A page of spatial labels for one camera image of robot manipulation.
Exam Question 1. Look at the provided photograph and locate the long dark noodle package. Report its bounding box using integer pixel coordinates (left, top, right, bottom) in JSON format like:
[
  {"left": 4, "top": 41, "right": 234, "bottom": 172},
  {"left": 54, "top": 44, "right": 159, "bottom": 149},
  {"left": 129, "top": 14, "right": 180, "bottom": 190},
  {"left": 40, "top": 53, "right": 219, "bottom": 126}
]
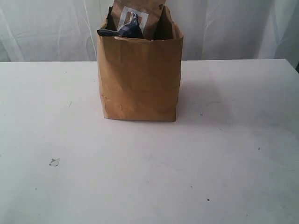
[{"left": 97, "top": 13, "right": 143, "bottom": 39}]

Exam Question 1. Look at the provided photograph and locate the brown kraft stand-up pouch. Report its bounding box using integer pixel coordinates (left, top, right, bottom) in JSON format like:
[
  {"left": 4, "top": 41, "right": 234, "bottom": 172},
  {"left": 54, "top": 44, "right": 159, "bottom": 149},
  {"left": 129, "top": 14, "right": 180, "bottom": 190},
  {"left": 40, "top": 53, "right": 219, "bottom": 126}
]
[{"left": 111, "top": 0, "right": 166, "bottom": 40}]

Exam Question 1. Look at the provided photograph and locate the brown paper bag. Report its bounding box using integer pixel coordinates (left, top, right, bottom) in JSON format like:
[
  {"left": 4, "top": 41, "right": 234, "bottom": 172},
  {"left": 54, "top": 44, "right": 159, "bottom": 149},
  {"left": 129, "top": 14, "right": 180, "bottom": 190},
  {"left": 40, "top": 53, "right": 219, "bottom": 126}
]
[{"left": 97, "top": 7, "right": 184, "bottom": 122}]

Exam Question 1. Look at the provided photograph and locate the white backdrop curtain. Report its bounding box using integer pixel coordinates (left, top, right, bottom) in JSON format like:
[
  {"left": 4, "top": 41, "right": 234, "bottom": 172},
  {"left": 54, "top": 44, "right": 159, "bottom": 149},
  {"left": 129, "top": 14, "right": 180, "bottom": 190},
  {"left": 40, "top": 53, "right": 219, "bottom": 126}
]
[{"left": 0, "top": 0, "right": 299, "bottom": 66}]

